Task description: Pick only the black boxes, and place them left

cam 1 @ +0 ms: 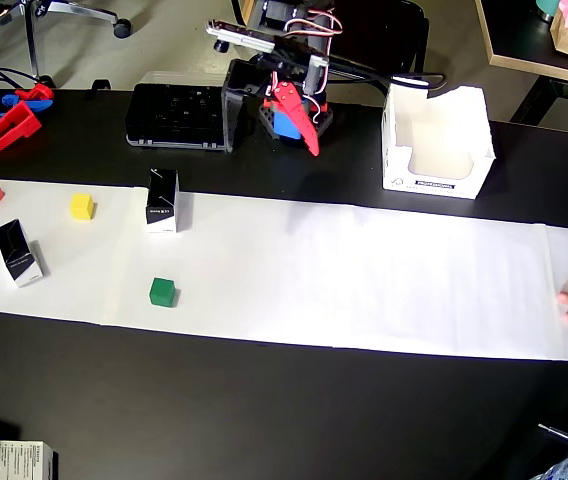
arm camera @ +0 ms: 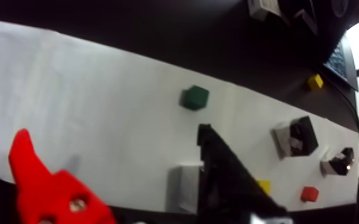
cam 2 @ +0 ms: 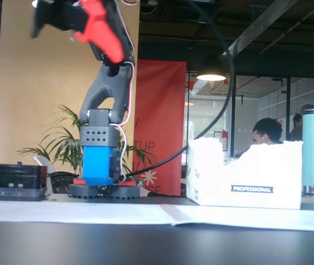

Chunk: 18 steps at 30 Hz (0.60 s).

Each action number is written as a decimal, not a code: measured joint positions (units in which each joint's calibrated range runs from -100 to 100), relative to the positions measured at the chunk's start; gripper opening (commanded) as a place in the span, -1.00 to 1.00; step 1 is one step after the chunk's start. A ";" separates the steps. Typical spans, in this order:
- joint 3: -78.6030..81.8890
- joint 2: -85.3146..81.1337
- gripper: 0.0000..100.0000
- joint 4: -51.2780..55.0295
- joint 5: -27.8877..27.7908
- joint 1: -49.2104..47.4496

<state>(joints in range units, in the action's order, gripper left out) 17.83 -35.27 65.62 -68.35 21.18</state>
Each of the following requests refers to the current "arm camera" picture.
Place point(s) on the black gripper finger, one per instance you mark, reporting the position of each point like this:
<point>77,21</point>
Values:
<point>223,187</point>

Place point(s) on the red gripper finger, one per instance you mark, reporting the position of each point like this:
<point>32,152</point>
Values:
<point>51,194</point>

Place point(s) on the black box white end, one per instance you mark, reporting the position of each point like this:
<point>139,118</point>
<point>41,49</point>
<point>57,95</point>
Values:
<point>187,187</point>

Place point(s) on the small yellow cube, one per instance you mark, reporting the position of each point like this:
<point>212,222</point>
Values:
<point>315,82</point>
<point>265,186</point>

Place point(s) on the small red cube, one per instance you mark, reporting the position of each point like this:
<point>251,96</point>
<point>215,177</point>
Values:
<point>309,194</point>

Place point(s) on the white paper sheet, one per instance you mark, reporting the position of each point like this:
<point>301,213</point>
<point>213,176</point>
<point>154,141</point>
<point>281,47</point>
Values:
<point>73,109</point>

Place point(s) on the green cube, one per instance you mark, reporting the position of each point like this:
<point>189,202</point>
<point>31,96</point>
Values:
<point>195,97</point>

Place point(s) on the large black white box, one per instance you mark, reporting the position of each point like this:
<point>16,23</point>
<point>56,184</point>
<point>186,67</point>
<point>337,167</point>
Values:
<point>304,137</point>

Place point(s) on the small black white box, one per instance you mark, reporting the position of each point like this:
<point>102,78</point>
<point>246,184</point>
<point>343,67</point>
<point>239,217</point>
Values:
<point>342,162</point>

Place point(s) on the black framed screen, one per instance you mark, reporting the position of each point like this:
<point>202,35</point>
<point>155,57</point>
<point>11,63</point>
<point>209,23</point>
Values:
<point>339,62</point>

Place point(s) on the small white carton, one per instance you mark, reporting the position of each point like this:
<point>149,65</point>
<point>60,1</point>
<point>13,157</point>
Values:
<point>261,7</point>

